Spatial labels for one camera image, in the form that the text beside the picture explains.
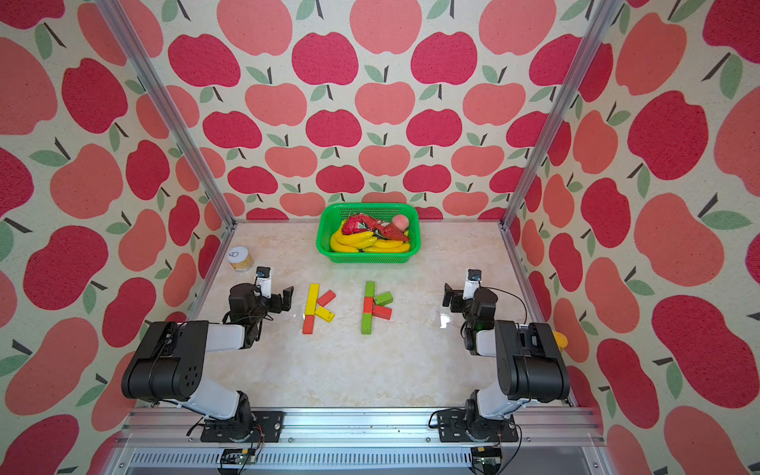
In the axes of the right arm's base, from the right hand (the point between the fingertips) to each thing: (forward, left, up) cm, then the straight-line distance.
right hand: (464, 290), depth 94 cm
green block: (+1, +31, -5) cm, 31 cm away
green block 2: (-12, +31, -5) cm, 33 cm away
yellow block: (-1, +50, -5) cm, 51 cm away
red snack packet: (+23, +37, +4) cm, 43 cm away
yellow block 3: (-10, +45, -5) cm, 46 cm away
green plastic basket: (+31, +50, +1) cm, 58 cm away
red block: (-14, +49, -6) cm, 52 cm away
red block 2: (-4, +46, -5) cm, 46 cm away
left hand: (-5, +60, 0) cm, 60 cm away
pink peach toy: (+28, +22, +1) cm, 36 cm away
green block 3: (-3, +26, -5) cm, 27 cm away
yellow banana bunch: (+15, +34, +3) cm, 38 cm away
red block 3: (-6, +31, -4) cm, 32 cm away
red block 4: (-8, +26, -5) cm, 28 cm away
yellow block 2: (-7, +50, -5) cm, 51 cm away
